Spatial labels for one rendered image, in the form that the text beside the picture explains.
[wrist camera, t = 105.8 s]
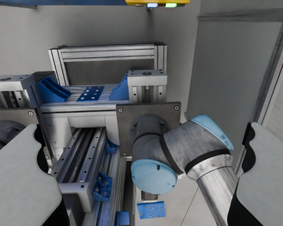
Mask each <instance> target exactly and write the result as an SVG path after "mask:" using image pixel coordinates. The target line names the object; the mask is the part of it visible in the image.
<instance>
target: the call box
mask: <svg viewBox="0 0 283 226"><path fill-rule="evenodd" d="M125 1H126V3H127V5H135V4H144V5H148V4H187V3H189V2H190V0H125Z"/></svg>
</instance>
